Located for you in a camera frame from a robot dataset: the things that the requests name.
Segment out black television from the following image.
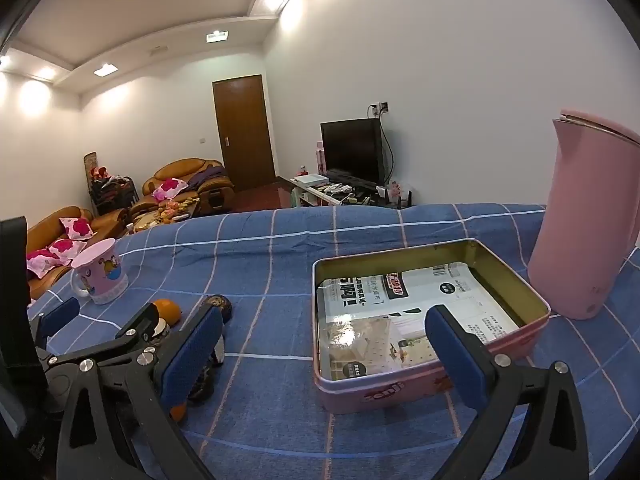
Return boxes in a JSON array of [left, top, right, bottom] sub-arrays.
[[320, 118, 388, 187]]

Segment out pink kettle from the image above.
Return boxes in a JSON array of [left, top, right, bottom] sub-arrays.
[[527, 108, 640, 321]]

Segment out pink cartoon mug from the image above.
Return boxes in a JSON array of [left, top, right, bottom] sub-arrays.
[[70, 238, 131, 306]]

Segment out assorted food pile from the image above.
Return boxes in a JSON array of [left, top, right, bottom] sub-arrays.
[[132, 199, 198, 226]]

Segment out brown leather sofa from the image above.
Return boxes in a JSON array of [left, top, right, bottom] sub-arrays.
[[25, 206, 128, 301]]

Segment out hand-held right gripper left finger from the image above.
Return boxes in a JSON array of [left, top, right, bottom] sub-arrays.
[[55, 304, 224, 480]]

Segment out coffee table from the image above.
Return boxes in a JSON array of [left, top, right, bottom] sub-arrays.
[[125, 197, 201, 233]]

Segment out brown leather armchair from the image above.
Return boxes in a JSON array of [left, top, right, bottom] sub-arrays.
[[142, 158, 236, 213]]

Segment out low television stand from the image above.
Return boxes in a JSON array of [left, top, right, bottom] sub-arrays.
[[277, 175, 413, 209]]

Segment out patterned upright board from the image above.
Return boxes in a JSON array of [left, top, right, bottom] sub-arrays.
[[83, 152, 98, 196]]

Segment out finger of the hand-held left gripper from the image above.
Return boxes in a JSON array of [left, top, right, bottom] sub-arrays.
[[30, 296, 83, 362], [47, 304, 162, 367]]

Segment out brown wooden door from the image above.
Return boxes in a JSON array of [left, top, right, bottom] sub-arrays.
[[212, 74, 277, 192]]

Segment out purple blanket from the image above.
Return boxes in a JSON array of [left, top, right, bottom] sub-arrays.
[[190, 167, 231, 193]]

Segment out pile of small electronics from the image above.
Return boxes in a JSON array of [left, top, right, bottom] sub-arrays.
[[320, 182, 386, 206]]

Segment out printed paper liner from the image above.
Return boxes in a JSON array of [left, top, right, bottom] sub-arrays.
[[320, 262, 521, 381]]

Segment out smooth orange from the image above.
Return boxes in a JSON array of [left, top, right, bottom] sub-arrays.
[[151, 299, 182, 330]]

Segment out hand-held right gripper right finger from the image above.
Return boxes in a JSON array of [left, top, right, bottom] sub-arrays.
[[425, 305, 591, 480]]

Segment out blue plaid cloth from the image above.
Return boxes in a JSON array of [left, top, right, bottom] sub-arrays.
[[25, 203, 640, 480]]

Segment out pink floral cushion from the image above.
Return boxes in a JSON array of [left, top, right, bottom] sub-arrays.
[[27, 240, 86, 278], [60, 217, 93, 241], [152, 177, 188, 202]]

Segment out black rack with bags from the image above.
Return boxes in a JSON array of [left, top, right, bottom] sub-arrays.
[[89, 165, 138, 216]]

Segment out pink tin box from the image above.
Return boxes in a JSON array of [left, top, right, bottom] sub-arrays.
[[312, 239, 552, 415]]

